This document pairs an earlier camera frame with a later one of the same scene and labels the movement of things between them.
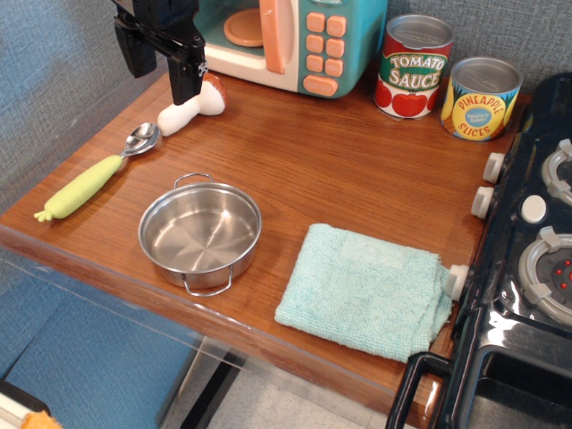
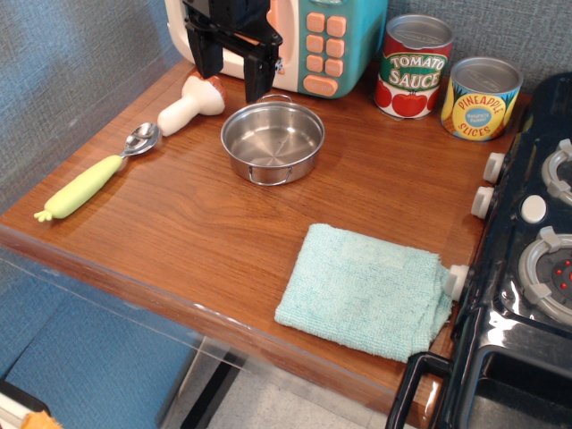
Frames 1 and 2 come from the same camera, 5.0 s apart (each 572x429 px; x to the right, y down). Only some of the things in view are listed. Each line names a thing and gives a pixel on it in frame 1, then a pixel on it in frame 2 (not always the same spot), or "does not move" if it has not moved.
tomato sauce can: (412, 66) does not move
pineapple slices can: (480, 97) does not move
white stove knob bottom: (455, 281) does not move
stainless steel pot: (198, 232) → (273, 141)
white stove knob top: (492, 166) does not move
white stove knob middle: (482, 201) does not move
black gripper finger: (139, 54) → (207, 52)
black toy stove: (510, 364) does not move
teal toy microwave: (321, 48) does not move
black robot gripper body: (166, 27) → (236, 24)
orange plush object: (39, 420) does not move
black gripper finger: (186, 78) → (259, 75)
